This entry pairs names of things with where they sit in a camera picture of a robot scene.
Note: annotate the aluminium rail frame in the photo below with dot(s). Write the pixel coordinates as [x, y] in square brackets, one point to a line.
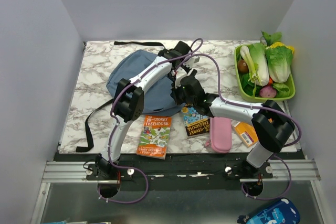
[276, 170]

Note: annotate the orange carrot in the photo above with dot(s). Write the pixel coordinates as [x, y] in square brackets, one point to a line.
[270, 82]

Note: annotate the purple red onion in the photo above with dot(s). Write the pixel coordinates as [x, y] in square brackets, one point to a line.
[268, 92]

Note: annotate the orange storey treehouse book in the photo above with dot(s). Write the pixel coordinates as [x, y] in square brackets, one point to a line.
[154, 137]

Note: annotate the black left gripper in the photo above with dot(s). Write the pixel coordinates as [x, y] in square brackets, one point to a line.
[171, 77]

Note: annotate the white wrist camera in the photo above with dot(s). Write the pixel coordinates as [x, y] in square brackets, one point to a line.
[181, 73]
[189, 61]

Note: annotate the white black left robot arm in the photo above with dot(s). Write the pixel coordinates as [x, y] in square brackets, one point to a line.
[147, 72]

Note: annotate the blue student backpack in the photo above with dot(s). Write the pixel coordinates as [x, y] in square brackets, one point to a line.
[157, 100]

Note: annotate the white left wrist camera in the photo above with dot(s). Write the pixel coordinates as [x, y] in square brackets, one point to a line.
[189, 61]

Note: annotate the green plastic vegetable basket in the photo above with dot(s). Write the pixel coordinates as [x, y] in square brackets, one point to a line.
[256, 93]

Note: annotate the yellow corn cob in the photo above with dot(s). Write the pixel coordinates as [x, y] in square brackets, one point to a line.
[280, 44]

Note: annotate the orange notebook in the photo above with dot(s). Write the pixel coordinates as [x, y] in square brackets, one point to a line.
[246, 133]

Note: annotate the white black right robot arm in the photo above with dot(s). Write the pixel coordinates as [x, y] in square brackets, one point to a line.
[272, 125]

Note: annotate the green leafy lettuce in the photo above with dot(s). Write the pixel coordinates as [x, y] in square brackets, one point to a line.
[271, 38]

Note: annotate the right napa cabbage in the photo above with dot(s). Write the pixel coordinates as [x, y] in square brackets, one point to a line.
[279, 61]

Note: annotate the white green leek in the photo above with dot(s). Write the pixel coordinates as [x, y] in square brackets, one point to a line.
[245, 54]

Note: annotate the brown mushroom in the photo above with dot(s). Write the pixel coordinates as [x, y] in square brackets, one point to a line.
[242, 67]

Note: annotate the napa cabbage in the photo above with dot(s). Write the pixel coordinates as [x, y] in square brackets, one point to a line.
[257, 53]
[279, 61]

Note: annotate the black storey treehouse book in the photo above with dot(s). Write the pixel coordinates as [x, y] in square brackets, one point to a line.
[195, 124]

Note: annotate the blue shark pencil case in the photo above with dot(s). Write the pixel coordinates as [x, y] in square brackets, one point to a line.
[279, 211]

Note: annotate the left napa cabbage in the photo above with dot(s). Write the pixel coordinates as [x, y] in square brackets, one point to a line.
[257, 53]

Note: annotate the pink pencil case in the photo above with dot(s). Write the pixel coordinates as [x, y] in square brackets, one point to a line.
[220, 135]

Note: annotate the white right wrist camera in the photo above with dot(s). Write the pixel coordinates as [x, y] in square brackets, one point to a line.
[181, 73]

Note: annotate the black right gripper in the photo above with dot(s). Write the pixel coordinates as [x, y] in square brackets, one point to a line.
[174, 93]

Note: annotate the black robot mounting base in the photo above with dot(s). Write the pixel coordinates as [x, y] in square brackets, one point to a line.
[176, 172]

